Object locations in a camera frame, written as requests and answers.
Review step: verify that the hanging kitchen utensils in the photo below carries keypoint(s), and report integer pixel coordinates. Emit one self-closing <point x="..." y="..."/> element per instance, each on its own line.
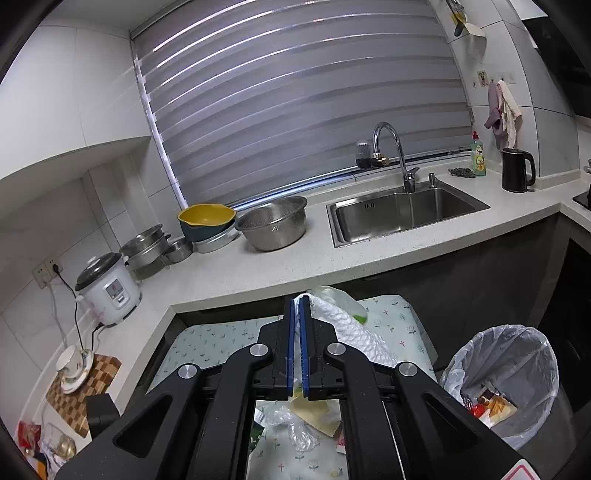
<point x="471" y="25"/>

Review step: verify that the faucet water filter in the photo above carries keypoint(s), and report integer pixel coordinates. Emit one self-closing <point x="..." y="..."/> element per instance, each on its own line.
<point x="363" y="154"/>

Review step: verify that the dark scouring pad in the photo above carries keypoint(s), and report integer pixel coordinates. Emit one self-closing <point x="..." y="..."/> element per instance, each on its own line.
<point x="461" y="172"/>

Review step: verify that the small wall hook sticker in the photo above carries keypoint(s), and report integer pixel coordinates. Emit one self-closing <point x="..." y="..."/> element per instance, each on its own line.
<point x="482" y="77"/>

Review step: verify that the white paper towel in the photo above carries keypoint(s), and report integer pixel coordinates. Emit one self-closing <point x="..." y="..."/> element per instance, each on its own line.
<point x="355" y="339"/>

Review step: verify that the cream paper packet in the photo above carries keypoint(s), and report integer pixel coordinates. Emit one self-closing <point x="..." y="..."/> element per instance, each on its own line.
<point x="316" y="410"/>
<point x="502" y="410"/>

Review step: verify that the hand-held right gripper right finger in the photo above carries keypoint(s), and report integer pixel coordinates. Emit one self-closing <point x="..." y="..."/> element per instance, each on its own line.
<point x="304" y="341"/>

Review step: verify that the stainless steel sink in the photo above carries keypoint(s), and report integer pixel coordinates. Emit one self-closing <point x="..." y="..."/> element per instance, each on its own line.
<point x="401" y="212"/>

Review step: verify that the cream hanging cloth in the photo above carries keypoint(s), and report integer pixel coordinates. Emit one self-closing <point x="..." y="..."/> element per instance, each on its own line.
<point x="511" y="115"/>

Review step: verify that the dark blue bowl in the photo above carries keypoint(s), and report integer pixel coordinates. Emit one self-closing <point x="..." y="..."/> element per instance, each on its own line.
<point x="203" y="234"/>

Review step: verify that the black built-in oven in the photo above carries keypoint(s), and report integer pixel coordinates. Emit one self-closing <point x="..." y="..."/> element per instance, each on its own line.
<point x="577" y="323"/>

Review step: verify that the dark kitchen base cabinet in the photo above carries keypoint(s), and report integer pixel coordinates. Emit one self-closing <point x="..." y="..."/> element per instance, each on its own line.
<point x="485" y="286"/>

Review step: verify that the white wall cabinet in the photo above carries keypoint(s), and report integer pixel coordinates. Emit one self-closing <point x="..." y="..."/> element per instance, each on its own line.
<point x="60" y="101"/>

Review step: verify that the purple hanging cloth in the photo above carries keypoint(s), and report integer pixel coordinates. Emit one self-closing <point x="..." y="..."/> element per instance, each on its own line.
<point x="494" y="110"/>

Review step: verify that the white rice cooker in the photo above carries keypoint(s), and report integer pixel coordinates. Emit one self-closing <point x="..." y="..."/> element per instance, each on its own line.
<point x="108" y="295"/>

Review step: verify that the clear plastic bag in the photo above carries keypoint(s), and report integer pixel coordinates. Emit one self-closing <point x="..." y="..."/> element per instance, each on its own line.
<point x="300" y="434"/>

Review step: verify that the chrome faucet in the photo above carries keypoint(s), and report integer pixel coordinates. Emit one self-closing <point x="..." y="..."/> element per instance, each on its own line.
<point x="400" y="152"/>

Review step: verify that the grey striped window blind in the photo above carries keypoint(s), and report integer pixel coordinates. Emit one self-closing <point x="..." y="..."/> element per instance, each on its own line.
<point x="300" y="101"/>

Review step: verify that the checkered wooden cutting board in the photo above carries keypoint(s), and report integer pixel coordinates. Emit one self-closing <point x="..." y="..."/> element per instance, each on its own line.
<point x="105" y="369"/>

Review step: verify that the trash bin with white liner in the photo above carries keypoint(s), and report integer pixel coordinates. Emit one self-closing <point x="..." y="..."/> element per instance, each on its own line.
<point x="521" y="364"/>

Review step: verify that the floral light blue tablecloth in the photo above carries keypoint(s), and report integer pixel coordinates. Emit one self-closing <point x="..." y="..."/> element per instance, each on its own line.
<point x="221" y="339"/>

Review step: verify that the black range hood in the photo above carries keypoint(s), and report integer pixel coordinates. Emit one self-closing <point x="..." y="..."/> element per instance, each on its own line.
<point x="565" y="50"/>

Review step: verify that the gas stove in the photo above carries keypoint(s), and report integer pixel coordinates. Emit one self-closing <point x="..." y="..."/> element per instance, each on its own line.
<point x="584" y="196"/>

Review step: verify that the black electric kettle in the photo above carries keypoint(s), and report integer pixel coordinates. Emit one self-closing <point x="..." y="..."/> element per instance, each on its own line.
<point x="515" y="170"/>

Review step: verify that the white teacup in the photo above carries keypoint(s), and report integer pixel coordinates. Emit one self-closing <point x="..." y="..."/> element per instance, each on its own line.
<point x="69" y="357"/>

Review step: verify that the red plastic bag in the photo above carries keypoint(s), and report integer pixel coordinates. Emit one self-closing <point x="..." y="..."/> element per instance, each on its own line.
<point x="472" y="402"/>

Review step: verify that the stacked steel pots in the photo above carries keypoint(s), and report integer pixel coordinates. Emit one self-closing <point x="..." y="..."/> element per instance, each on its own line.
<point x="145" y="247"/>

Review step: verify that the small steel bowl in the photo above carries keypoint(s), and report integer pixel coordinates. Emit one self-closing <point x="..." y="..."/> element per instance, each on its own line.
<point x="178" y="253"/>

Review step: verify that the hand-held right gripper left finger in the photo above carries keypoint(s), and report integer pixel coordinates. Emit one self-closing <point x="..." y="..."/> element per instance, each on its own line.
<point x="289" y="341"/>

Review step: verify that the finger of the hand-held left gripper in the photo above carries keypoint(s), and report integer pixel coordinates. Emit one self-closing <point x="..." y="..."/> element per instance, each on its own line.
<point x="99" y="415"/>

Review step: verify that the green dish soap bottle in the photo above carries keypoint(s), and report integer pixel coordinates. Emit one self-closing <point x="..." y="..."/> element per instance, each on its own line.
<point x="479" y="159"/>

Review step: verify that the yellow bowl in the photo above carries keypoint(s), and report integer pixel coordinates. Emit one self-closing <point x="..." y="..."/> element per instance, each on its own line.
<point x="205" y="216"/>

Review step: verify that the dark green snack bag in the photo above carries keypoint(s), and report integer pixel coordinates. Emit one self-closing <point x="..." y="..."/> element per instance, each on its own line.
<point x="256" y="436"/>

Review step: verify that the wall power socket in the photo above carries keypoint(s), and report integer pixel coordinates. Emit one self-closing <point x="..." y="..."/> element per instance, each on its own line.
<point x="45" y="272"/>

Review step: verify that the glass jar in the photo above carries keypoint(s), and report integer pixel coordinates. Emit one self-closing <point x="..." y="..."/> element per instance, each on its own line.
<point x="60" y="443"/>

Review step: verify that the white saucer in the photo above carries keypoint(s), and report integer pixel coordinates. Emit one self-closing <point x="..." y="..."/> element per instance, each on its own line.
<point x="78" y="381"/>

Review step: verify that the steel colander bowl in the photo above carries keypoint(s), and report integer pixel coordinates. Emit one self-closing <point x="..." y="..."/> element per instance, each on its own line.
<point x="272" y="226"/>

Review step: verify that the red snack packet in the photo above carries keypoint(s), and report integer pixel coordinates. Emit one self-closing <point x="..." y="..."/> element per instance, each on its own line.
<point x="28" y="434"/>

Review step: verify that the light green plastic bag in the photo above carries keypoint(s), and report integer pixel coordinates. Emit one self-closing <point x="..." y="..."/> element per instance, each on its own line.
<point x="356" y="317"/>

